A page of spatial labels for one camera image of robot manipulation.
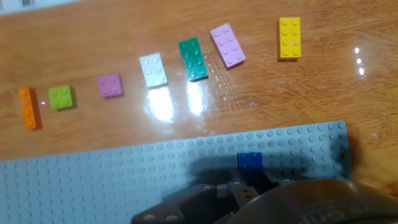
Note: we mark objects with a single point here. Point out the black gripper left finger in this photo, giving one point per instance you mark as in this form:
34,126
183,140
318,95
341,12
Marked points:
192,205

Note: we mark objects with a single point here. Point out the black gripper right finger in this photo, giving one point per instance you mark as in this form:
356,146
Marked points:
278,180

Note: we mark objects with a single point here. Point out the blue Lego brick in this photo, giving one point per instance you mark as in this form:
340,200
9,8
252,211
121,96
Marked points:
250,166

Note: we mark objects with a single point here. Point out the grey Lego baseplate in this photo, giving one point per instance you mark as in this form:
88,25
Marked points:
93,186

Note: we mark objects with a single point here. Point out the white Lego brick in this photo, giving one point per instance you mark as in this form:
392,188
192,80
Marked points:
153,70

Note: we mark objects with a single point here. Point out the yellow Lego brick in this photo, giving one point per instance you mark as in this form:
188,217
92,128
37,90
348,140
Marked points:
289,39

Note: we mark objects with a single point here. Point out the light pink Lego brick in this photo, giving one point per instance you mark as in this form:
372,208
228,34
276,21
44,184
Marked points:
228,46

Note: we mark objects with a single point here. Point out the small magenta Lego brick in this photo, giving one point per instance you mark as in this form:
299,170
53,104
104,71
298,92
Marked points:
110,86

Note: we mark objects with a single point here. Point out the lime green Lego brick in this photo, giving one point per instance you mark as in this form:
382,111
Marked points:
61,97

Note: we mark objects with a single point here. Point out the narrow orange Lego brick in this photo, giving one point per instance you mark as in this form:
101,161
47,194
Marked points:
28,109

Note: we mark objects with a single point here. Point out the glossy wooden board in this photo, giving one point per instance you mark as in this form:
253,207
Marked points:
62,46

